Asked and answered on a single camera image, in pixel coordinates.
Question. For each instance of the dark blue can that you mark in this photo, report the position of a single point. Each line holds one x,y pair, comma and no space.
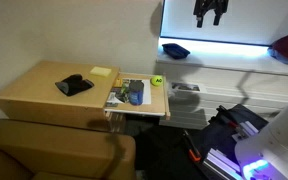
136,94

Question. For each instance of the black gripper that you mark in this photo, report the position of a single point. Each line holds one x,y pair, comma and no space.
210,5

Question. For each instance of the brown sofa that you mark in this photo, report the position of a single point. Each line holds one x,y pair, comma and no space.
50,150

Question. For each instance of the yellow-green tennis ball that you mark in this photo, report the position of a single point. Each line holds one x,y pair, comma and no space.
156,80

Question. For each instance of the black tool bag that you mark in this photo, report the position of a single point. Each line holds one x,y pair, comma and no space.
230,128

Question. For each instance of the yellow sponge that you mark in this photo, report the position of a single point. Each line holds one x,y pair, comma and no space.
100,71

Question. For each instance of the photo card on radiator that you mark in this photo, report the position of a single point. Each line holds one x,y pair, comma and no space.
186,87

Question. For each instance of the white radiator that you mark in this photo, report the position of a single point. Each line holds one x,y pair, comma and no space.
224,100

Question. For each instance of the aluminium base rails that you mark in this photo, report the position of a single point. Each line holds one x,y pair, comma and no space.
222,165

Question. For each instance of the black plastic tray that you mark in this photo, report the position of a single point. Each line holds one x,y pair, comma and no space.
176,51

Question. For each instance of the small yellow packet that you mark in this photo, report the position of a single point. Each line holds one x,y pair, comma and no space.
118,83

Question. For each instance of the wooden bedside cabinet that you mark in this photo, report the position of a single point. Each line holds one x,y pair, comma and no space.
47,96

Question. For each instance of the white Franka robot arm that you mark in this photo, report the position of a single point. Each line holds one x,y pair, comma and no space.
280,140

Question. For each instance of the flat wooden drawer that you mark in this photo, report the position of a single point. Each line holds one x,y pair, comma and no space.
157,100

